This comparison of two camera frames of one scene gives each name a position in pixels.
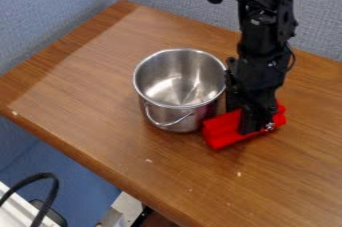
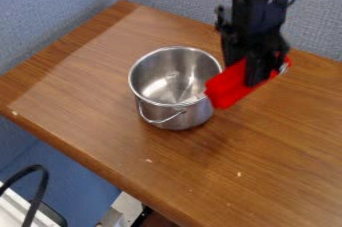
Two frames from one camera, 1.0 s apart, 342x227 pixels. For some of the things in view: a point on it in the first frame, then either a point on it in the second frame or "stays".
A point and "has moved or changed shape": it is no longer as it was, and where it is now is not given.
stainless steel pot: x=180 y=84 stays
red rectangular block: x=224 y=131 has moved or changed shape
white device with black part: x=19 y=212 stays
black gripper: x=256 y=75 to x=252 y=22
